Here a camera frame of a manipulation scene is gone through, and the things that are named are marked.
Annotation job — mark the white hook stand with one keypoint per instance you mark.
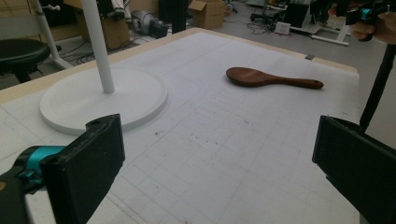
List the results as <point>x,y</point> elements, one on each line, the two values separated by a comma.
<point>93,105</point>

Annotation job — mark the large cardboard box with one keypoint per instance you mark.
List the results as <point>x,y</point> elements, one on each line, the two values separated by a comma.
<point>115,34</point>

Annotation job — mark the small cardboard box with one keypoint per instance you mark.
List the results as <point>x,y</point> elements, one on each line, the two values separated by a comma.
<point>207,14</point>

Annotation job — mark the small white box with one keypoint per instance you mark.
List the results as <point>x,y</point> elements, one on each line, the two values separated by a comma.
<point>282,28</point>

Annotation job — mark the grey round appliance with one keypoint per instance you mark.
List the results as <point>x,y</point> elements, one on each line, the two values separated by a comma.
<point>141,23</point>

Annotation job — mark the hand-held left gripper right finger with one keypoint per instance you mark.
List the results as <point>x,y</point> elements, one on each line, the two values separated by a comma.
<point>358,161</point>

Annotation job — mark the white metal stand leg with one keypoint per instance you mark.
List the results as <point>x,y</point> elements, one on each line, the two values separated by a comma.
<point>46,34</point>

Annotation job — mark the grey tape piece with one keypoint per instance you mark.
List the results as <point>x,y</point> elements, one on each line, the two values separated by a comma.
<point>309,57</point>

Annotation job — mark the black metal frame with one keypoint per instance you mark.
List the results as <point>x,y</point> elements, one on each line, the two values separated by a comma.
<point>179,15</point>

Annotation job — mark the white grid mat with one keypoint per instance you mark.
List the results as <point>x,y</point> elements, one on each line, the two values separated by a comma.
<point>218,155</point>

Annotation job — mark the black and white clothing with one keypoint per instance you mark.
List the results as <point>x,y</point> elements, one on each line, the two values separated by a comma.
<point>120,7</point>

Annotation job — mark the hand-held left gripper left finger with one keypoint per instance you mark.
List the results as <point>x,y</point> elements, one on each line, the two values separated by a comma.
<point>81,168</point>

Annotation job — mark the brown wooden spoon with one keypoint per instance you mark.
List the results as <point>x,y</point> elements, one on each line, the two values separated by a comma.
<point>249,77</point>

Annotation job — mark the black round stool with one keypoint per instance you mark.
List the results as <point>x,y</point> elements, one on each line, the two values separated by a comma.
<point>21,53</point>

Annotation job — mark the white floor frame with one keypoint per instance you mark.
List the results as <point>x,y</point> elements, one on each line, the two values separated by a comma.
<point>330,39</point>

